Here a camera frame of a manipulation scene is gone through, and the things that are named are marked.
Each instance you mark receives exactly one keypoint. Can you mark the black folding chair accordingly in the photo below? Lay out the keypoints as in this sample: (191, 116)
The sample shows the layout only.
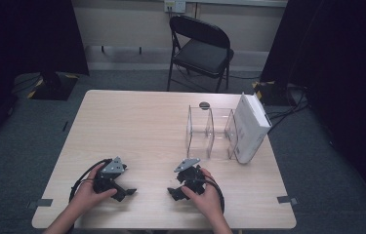
(203, 52)

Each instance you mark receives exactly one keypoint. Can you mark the white book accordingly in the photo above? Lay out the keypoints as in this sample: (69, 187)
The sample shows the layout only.
(252, 130)

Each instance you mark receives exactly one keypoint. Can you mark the black curtain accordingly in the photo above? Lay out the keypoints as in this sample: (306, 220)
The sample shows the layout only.
(24, 35)
(343, 65)

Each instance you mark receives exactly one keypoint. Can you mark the clear acrylic book rack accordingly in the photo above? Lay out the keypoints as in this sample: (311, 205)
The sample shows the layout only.
(210, 136)

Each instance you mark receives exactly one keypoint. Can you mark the person's right hand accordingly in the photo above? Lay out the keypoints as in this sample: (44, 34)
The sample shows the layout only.
(206, 201)

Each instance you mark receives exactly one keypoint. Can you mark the white wall socket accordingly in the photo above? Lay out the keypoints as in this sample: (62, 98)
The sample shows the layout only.
(174, 6)

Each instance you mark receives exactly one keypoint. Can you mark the black round table grommet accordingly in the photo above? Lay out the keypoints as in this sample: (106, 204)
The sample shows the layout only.
(204, 105)

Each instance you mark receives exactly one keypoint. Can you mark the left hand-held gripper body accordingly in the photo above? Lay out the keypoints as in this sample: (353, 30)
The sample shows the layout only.
(109, 177)

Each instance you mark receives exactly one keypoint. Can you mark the grey tape strip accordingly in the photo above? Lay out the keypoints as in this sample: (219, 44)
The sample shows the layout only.
(40, 203)
(286, 200)

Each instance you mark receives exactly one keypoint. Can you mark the black stand base yellow tape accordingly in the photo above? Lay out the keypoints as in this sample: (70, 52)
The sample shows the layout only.
(53, 87)
(275, 94)

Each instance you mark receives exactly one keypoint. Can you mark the person's left hand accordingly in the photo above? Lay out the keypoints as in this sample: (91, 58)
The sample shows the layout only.
(88, 196)

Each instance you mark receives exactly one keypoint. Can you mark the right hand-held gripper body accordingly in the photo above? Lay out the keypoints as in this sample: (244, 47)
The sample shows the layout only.
(192, 178)

